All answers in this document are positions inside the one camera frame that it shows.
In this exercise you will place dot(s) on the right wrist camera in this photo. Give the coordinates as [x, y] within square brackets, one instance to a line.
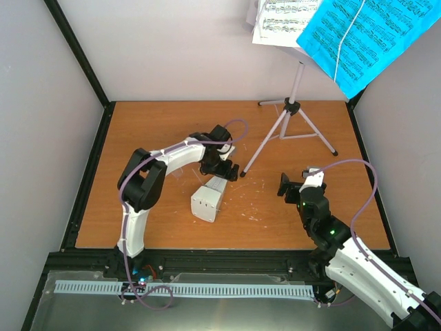
[313, 178]

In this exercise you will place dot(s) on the blue sheet music page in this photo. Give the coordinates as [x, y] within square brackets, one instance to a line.
[354, 41]

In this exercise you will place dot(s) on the light blue cable duct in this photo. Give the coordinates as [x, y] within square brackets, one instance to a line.
[189, 290]

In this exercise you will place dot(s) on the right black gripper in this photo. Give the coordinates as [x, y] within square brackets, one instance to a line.
[285, 184]

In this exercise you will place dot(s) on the white metronome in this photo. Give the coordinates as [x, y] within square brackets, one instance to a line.
[206, 201]

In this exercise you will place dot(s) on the white sheet music page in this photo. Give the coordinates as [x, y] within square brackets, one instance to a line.
[279, 23]

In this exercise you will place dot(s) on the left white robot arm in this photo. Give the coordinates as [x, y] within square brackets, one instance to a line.
[141, 183]

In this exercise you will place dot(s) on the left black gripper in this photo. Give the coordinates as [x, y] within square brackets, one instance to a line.
[224, 172]

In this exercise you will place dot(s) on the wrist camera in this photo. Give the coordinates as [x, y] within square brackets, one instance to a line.
[313, 178]
[226, 151]

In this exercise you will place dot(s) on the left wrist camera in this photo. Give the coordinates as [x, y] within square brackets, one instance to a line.
[226, 151]

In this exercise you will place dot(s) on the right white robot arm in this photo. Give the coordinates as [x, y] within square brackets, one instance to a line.
[349, 262]

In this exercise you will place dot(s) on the clear plastic metronome cover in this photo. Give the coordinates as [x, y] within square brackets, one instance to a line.
[187, 175]

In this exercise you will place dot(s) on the black aluminium frame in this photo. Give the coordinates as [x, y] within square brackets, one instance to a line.
[194, 51]

